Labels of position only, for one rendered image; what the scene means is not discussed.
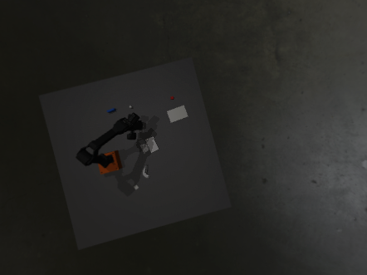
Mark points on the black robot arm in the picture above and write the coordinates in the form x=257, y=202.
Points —
x=120, y=127

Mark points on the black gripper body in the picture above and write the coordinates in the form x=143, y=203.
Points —
x=132, y=135

